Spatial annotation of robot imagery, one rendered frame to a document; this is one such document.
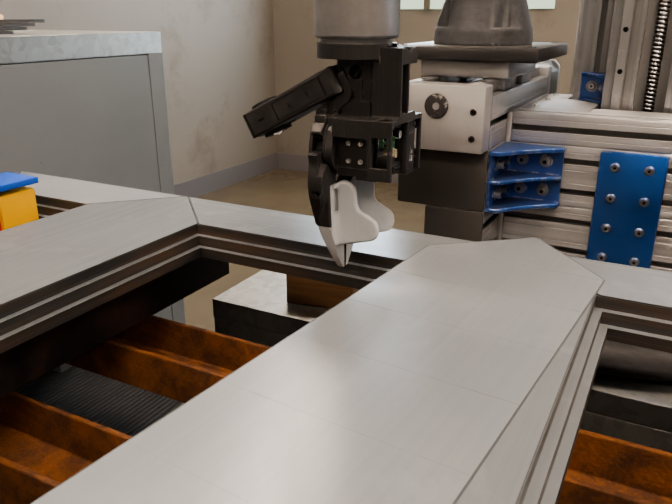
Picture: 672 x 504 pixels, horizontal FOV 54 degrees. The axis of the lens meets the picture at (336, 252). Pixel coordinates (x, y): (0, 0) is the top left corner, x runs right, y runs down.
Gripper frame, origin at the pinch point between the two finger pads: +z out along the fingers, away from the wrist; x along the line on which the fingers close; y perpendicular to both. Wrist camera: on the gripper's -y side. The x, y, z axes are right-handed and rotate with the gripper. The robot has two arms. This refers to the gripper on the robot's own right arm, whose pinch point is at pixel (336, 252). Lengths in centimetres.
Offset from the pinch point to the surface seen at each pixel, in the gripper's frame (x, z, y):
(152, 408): 4.6, 30.8, -32.3
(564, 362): -10.4, 1.0, 23.9
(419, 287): -2.8, 0.8, 10.0
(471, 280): 1.0, 0.8, 13.7
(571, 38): 349, -11, -35
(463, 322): -7.7, 0.9, 15.6
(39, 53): 21, -17, -66
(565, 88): 349, 17, -35
